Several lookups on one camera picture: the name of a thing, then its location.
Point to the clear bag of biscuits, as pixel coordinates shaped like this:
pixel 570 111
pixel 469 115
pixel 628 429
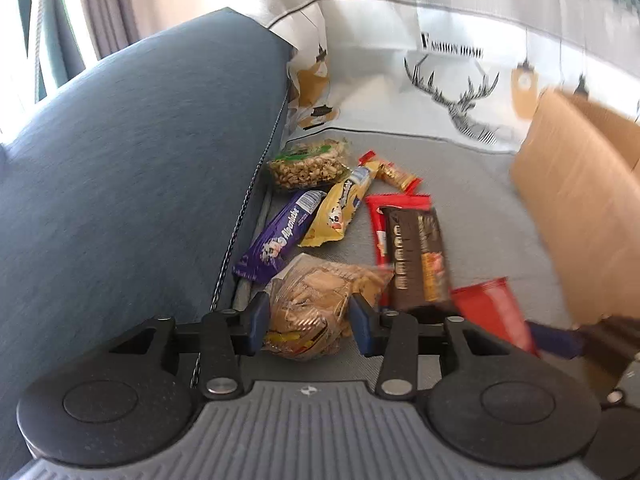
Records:
pixel 310 300

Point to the grey curtain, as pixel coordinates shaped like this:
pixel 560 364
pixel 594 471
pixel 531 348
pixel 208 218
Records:
pixel 100 5

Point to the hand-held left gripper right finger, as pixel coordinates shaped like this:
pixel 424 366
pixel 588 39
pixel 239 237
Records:
pixel 361 327

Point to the cardboard box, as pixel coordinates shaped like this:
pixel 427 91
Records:
pixel 565 200

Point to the green label bag of nuts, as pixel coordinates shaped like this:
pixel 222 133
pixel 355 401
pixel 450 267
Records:
pixel 305 167

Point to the long red snack packet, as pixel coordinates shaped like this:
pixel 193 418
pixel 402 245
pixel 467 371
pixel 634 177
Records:
pixel 378 215

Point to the small red gold snack bar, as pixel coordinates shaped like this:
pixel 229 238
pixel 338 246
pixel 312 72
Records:
pixel 395 175

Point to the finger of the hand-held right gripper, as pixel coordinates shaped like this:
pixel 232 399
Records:
pixel 555 340

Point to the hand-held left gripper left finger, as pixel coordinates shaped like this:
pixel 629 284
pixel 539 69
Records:
pixel 259 322

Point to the brown chocolate biscuit packet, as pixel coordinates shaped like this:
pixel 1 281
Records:
pixel 417 260

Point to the yellow snack packet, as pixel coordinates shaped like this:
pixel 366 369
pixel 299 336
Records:
pixel 335 210

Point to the purple snack packet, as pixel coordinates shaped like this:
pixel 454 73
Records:
pixel 280 240

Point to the grey deer print sofa cover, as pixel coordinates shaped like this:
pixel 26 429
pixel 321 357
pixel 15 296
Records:
pixel 450 25

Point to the blue grey sofa cushion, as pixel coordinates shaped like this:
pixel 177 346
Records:
pixel 125 185

